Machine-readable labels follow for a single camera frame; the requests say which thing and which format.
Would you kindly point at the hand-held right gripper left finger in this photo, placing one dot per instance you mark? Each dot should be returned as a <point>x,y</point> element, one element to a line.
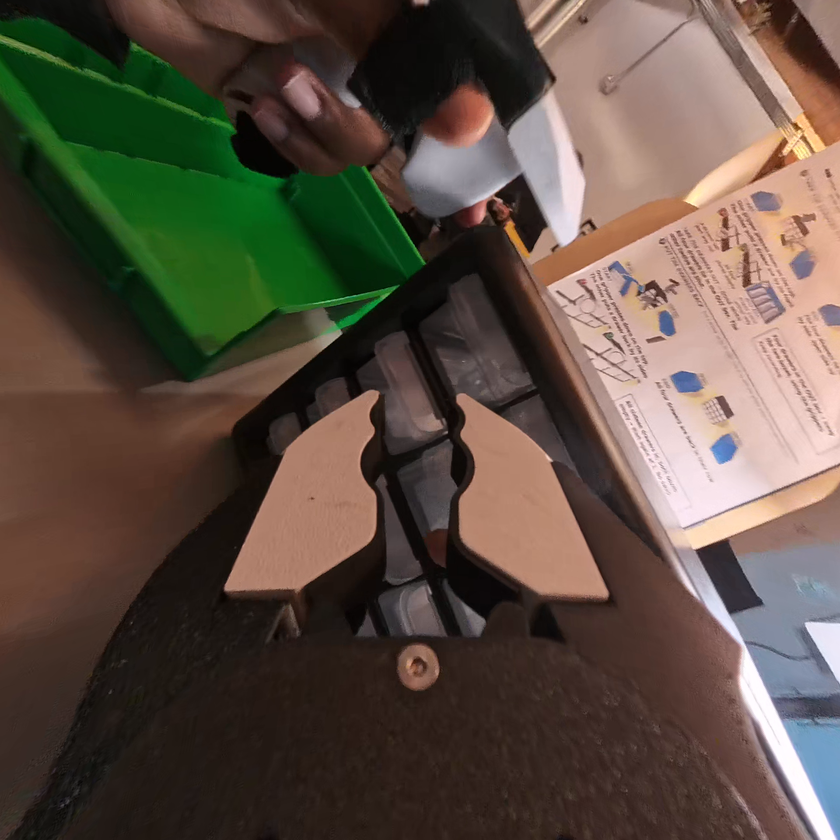
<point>308,518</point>

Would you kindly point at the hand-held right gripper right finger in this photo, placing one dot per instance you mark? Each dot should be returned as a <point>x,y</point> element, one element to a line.
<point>525,525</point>

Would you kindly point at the grid of clear cabinet drawers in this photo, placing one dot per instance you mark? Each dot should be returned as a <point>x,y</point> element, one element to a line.
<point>472,354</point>

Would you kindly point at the black drawer cabinet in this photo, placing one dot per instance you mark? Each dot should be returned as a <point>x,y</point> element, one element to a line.
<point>525,315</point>

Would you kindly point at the green plastic bin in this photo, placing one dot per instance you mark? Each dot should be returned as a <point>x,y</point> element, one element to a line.
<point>197,249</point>

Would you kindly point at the person's left hand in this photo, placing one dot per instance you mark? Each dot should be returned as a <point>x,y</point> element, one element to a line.
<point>315,131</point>

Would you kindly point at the instruction poster on board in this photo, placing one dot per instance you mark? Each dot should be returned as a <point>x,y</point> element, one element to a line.
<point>774,512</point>

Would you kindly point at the printed instruction sheet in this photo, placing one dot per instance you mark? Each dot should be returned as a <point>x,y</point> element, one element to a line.
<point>722,341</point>

